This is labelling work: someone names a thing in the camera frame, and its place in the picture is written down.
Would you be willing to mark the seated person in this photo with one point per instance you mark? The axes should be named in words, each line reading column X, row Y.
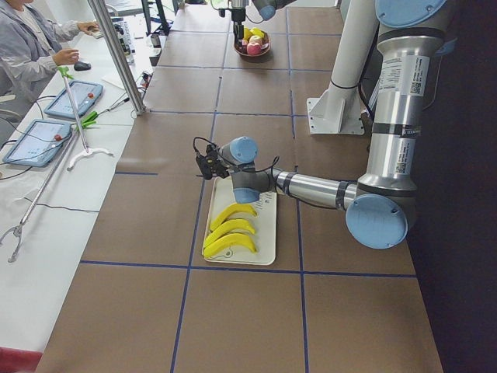
column 31, row 46

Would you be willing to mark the yellow pear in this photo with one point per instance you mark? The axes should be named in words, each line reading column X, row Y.
column 257, row 32

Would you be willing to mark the teach pendant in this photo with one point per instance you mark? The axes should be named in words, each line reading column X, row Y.
column 85, row 95
column 39, row 143

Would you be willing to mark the red apple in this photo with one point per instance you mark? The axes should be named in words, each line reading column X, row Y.
column 253, row 49

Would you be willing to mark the aluminium frame post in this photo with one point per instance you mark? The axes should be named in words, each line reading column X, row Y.
column 101, row 14

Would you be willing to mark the teach pendant near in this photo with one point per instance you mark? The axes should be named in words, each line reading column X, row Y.
column 39, row 143

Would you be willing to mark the white rectangular plate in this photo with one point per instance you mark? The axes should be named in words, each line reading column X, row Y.
column 264, row 224

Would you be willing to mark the pale green apple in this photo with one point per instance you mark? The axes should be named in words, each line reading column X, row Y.
column 255, row 39

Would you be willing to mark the textured yellow banana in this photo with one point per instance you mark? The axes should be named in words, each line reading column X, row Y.
column 229, row 240

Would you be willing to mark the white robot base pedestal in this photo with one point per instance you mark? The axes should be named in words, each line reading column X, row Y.
column 337, row 110

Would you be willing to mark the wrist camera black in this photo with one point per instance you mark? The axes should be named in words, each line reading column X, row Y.
column 210, row 164

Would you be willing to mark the brown wicker basket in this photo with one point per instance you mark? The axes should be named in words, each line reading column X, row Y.
column 266, row 45

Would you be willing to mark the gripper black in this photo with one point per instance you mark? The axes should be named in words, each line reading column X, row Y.
column 238, row 17

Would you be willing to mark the reacher grabber tool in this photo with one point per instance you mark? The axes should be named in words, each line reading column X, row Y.
column 87, row 151
column 17, row 230

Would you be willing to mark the teach pendant far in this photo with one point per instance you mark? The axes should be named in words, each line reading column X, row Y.
column 85, row 95

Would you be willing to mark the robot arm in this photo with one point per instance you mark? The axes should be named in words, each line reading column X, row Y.
column 266, row 9
column 380, row 205

